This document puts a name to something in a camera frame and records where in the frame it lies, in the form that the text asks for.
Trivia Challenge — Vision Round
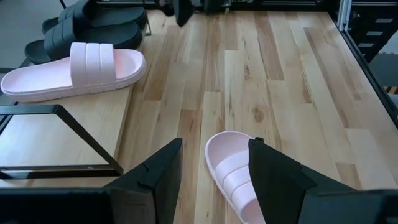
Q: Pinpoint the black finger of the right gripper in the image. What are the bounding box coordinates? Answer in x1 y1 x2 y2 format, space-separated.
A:
173 0 195 27

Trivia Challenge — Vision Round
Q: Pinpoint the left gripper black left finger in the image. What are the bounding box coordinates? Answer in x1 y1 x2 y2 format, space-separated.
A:
102 138 183 224

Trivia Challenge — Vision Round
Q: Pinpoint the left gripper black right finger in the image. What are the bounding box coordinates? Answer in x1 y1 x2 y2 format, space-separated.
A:
248 137 361 224

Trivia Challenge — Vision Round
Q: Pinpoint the black rubber slide sandal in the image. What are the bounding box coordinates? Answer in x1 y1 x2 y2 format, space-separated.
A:
24 17 144 65
42 0 149 35

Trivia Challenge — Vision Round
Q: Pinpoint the pink rubber slide sandal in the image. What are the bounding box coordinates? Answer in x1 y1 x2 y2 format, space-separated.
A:
204 130 267 224
0 42 147 103

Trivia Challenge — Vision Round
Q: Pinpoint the wooden shelf with black frame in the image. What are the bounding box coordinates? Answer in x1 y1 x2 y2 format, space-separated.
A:
0 0 153 189

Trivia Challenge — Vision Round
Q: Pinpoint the black drawer cabinet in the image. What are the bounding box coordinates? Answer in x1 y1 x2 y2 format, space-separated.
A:
348 11 398 65

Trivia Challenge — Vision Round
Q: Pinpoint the silver metal bracket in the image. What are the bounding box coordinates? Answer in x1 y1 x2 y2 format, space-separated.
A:
336 0 353 32

